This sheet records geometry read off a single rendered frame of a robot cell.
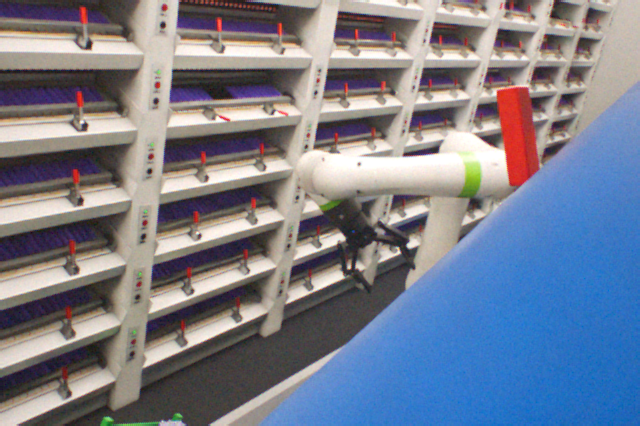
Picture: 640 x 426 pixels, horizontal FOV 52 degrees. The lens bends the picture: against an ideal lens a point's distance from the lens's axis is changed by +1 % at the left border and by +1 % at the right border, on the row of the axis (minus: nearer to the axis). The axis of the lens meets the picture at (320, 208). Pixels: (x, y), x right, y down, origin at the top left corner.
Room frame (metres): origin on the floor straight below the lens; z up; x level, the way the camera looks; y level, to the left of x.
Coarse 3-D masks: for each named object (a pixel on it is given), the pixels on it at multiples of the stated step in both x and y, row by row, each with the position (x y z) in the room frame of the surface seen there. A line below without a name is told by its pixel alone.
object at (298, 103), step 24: (192, 72) 2.01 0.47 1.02; (216, 72) 2.10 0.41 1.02; (240, 72) 2.19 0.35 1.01; (264, 72) 2.29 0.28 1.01; (168, 120) 1.73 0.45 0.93; (192, 120) 1.83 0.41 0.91; (216, 120) 1.90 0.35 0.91; (240, 120) 1.98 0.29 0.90; (264, 120) 2.08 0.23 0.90; (288, 120) 2.19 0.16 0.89
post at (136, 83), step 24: (120, 0) 1.72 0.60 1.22; (144, 0) 1.67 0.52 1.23; (144, 24) 1.66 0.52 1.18; (168, 48) 1.72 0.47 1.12; (96, 72) 1.77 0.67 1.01; (120, 72) 1.71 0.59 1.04; (144, 72) 1.66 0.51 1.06; (168, 72) 1.73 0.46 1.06; (144, 96) 1.67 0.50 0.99; (168, 96) 1.73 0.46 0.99; (144, 120) 1.67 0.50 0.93; (120, 144) 1.69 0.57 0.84; (144, 144) 1.68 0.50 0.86; (144, 192) 1.69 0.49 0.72; (120, 216) 1.68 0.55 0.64; (144, 264) 1.71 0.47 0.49; (120, 288) 1.67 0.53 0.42; (144, 288) 1.72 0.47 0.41; (144, 312) 1.72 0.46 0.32; (120, 336) 1.66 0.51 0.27; (144, 336) 1.73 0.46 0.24; (120, 360) 1.66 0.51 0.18; (120, 384) 1.67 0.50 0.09
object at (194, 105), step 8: (280, 96) 2.21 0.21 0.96; (288, 96) 2.25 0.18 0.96; (176, 104) 1.82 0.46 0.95; (184, 104) 1.85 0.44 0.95; (192, 104) 1.87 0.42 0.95; (200, 104) 1.89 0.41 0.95; (208, 104) 1.92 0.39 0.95; (216, 104) 1.95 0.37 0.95; (224, 104) 1.98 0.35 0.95; (232, 104) 2.01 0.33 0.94; (240, 104) 2.04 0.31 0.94; (248, 104) 2.07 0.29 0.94; (256, 104) 2.10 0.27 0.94; (280, 104) 2.19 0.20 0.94; (288, 104) 2.22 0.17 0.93; (200, 112) 1.88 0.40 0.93
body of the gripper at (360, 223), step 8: (360, 216) 1.54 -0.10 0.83; (352, 224) 1.53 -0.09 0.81; (360, 224) 1.53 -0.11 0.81; (368, 224) 1.56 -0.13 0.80; (344, 232) 1.54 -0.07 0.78; (352, 232) 1.53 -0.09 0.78; (360, 232) 1.56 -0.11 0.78; (368, 232) 1.55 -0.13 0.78; (352, 240) 1.56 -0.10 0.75; (360, 240) 1.56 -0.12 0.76; (368, 240) 1.56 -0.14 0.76
